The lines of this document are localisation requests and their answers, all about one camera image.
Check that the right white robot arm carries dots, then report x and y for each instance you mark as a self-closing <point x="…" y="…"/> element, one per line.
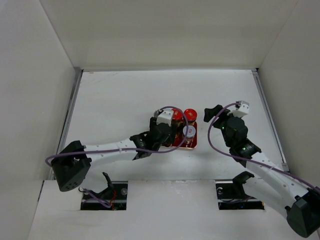
<point x="292" y="197"/>

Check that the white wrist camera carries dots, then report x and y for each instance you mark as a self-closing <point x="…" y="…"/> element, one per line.
<point x="165" y="116"/>
<point x="242" y="109"/>

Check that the red lid sauce jar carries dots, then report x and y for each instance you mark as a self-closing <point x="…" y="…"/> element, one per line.
<point x="191" y="116"/>
<point x="178" y="121"/>

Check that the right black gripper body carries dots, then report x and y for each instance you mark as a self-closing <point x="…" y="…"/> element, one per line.
<point x="221" y="123"/>

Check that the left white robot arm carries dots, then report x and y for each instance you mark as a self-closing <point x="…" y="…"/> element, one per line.
<point x="72" y="165"/>

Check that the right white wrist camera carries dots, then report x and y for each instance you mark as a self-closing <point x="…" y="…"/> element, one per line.
<point x="242" y="109"/>

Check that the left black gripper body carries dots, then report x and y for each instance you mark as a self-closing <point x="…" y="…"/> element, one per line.
<point x="170" y="139"/>

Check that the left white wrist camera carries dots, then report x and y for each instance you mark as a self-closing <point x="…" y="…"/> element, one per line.
<point x="165" y="116"/>

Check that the red rectangular tray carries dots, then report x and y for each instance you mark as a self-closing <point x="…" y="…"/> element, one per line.
<point x="190" y="146"/>

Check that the clear lid salt shaker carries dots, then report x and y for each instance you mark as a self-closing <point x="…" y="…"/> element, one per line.
<point x="156" y="113"/>

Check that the white lid spice jar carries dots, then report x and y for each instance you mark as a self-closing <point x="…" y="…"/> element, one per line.
<point x="188" y="134"/>

